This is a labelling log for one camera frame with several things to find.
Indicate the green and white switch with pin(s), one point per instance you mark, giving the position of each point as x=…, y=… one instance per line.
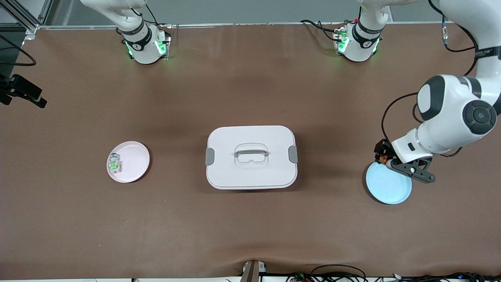
x=114, y=164

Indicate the white lidded storage box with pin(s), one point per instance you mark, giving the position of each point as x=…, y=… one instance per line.
x=250, y=172

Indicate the metal table edge rail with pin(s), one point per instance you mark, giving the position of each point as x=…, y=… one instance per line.
x=254, y=24

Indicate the aluminium frame post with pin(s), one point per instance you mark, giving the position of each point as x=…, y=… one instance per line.
x=32, y=29

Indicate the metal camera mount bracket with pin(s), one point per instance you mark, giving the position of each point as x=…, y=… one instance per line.
x=252, y=272

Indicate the pink round plate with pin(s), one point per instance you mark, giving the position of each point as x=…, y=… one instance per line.
x=133, y=164

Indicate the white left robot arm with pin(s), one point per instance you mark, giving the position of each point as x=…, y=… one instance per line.
x=450, y=105

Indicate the brown table mat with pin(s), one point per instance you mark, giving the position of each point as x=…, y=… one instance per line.
x=250, y=227

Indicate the orange and black switch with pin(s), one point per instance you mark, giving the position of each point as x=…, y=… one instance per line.
x=384, y=159

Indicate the light blue round plate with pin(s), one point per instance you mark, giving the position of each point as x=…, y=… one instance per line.
x=391, y=188

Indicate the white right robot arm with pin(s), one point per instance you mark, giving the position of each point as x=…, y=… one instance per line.
x=141, y=43

